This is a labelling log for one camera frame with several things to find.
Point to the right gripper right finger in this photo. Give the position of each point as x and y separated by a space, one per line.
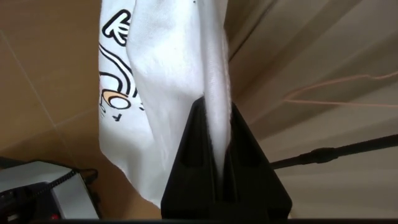
252 180

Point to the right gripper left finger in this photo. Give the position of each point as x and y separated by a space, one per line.
189 174

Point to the white printed t-shirt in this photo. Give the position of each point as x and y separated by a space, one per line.
164 62

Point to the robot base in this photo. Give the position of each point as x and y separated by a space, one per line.
71 196

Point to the black clothes rack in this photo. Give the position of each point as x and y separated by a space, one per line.
323 154

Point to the pink clothes hanger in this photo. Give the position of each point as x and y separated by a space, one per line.
323 102

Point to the beige curtain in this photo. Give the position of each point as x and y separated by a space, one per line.
311 37

